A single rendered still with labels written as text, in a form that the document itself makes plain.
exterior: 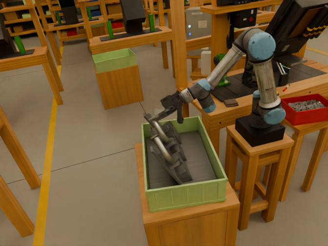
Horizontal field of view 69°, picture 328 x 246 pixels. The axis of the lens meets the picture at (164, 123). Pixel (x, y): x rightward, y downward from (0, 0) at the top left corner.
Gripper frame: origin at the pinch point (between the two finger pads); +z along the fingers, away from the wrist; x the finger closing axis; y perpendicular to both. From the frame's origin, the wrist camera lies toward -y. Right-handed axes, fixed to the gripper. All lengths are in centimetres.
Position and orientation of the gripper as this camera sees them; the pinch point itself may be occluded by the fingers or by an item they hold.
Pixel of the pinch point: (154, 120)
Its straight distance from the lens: 132.8
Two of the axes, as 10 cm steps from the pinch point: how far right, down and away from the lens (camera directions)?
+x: -2.1, -1.1, -9.7
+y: -4.9, -8.5, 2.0
